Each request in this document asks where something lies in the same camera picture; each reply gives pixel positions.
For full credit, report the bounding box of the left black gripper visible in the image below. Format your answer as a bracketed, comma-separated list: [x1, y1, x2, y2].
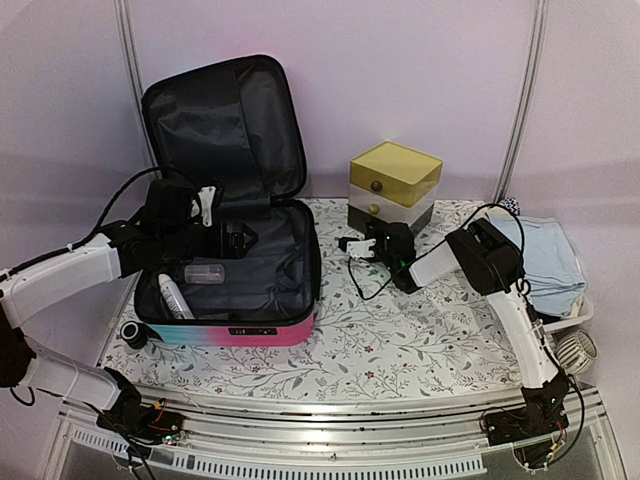
[160, 219, 259, 259]

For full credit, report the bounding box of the yellow and white storage box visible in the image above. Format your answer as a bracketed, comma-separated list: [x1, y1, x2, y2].
[347, 141, 443, 234]

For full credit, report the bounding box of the clear plastic travel case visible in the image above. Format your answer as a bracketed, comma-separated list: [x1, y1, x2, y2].
[184, 264, 226, 285]

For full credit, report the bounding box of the pink and teal kids suitcase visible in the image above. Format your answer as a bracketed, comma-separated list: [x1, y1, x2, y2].
[133, 55, 321, 347]

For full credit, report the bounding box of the pale blue garment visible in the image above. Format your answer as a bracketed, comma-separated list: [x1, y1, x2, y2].
[487, 214, 587, 316]

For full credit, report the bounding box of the white plastic mesh basket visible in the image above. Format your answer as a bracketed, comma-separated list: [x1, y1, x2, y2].
[528, 258, 593, 329]

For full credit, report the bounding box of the black garment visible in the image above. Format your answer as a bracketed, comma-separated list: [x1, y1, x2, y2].
[537, 312, 565, 325]

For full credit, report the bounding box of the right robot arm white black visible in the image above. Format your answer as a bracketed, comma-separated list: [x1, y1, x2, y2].
[356, 218, 570, 436]

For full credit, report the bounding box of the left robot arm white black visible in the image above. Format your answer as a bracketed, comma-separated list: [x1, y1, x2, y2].
[1, 180, 257, 436]

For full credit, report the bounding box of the white plastic bottle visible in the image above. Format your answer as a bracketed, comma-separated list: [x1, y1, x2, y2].
[158, 273, 195, 320]

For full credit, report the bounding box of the floral white tablecloth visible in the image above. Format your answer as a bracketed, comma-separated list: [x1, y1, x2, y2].
[101, 199, 521, 403]

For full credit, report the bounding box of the black white patterned cloth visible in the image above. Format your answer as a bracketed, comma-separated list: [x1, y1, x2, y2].
[498, 197, 521, 216]

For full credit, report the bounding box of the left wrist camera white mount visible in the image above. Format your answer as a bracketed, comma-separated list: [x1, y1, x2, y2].
[190, 185, 223, 227]

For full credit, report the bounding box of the right metal wall post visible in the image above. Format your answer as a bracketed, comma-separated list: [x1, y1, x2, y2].
[493, 0, 549, 202]

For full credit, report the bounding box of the metal wall post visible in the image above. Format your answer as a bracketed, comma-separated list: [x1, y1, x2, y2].
[493, 0, 549, 202]
[113, 0, 144, 106]

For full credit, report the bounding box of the aluminium front rail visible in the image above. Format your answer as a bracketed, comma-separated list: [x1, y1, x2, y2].
[45, 387, 625, 479]

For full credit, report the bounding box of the left metal wall post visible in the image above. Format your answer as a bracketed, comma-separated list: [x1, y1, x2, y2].
[113, 0, 144, 106]

